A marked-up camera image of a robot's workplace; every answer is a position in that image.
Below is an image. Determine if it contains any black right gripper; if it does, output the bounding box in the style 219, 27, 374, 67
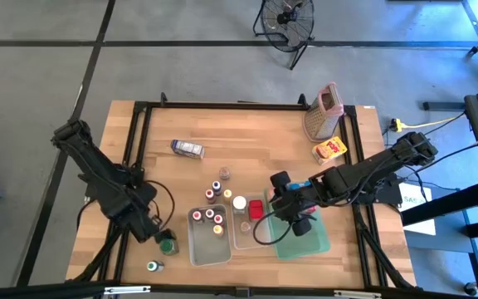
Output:
270, 170, 319, 238

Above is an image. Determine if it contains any white lid spice jar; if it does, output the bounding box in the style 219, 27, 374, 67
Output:
232, 194, 248, 215

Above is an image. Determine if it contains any green lid jar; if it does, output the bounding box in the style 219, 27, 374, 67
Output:
158, 230, 180, 256

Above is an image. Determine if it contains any green plastic bin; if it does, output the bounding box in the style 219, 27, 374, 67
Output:
265, 189, 331, 261

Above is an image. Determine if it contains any yellow cereal box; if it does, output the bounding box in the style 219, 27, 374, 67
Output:
311, 135, 349, 166

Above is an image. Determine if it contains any clear left plastic bin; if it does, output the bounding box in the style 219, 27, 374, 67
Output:
187, 203, 232, 267

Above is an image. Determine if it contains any clear plastic container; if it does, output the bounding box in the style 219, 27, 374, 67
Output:
230, 191, 272, 251

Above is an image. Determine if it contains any pink metal box grater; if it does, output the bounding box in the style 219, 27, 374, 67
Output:
303, 81, 345, 143

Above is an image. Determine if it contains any white paper sign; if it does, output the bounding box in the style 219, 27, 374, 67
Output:
399, 185, 437, 237

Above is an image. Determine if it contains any black gantry beam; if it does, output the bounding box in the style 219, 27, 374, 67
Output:
0, 280, 478, 299

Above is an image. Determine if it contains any grey floor bar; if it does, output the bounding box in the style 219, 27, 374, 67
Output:
422, 100, 467, 112

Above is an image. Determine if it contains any black floor fan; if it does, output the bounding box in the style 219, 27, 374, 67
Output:
251, 0, 316, 71

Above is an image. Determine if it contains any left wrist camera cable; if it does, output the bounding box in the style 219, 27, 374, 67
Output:
143, 179, 177, 230

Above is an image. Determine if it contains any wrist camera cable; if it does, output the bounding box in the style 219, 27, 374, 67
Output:
252, 210, 296, 246
143, 179, 177, 230

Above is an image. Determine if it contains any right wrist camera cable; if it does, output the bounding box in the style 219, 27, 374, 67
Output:
252, 210, 296, 246

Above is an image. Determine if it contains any silver beam bracket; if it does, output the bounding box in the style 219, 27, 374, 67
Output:
103, 285, 152, 297
333, 289, 383, 299

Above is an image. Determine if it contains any black metal table frame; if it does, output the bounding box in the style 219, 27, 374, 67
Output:
66, 91, 417, 292

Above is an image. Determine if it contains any yellow extension cord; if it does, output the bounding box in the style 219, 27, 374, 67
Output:
390, 111, 467, 134

